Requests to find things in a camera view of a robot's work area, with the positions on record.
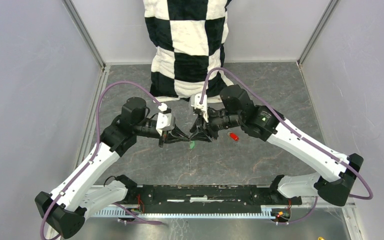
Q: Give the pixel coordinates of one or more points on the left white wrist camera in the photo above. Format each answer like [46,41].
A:
[165,119]

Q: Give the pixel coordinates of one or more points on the aluminium frame rail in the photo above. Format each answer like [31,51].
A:
[334,193]

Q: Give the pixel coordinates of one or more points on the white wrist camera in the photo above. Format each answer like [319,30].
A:
[199,106]
[165,119]

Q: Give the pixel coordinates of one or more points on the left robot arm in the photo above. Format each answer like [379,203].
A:
[68,206]

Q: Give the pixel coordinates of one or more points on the grey slotted cable duct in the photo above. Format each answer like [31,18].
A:
[117,212]

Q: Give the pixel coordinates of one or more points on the black white checkered blanket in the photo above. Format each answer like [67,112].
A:
[189,37]

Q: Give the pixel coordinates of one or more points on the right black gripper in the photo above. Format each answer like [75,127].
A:
[205,134]

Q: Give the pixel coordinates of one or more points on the red tag key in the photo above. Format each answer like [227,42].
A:
[233,136]

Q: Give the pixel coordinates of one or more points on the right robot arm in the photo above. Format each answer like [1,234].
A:
[335,172]

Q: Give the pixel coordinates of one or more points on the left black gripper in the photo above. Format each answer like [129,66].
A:
[174,135]

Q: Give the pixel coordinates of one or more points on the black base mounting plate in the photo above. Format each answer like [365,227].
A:
[173,206]

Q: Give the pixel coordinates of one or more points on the green tag key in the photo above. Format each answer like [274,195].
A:
[192,145]

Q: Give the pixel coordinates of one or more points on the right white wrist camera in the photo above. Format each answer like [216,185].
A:
[199,106]

